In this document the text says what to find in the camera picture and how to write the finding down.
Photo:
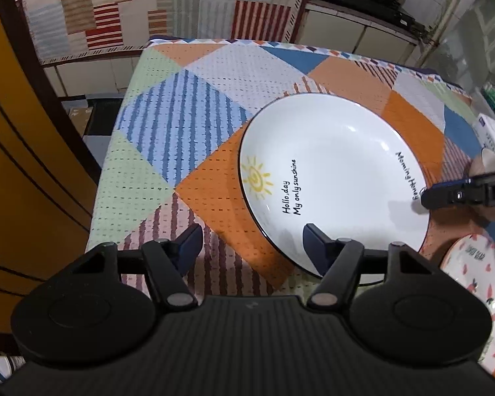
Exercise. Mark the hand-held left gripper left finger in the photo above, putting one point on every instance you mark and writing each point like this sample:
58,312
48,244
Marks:
191,242

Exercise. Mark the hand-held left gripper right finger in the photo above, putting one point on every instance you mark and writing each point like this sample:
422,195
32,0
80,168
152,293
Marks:
313,242

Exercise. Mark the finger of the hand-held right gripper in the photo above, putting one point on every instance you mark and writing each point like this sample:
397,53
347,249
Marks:
441,196

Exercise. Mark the white plate with sun print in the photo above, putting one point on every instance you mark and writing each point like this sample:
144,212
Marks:
342,173

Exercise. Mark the strawberry print plate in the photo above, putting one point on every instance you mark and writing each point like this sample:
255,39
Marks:
484,280

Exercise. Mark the patchwork tablecloth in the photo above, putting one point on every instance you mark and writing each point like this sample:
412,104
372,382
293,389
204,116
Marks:
181,140

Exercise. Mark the white kitchen cabinet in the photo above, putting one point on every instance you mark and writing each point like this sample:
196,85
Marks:
354,33

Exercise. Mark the striped patchwork cloth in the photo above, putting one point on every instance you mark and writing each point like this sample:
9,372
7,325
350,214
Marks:
148,4

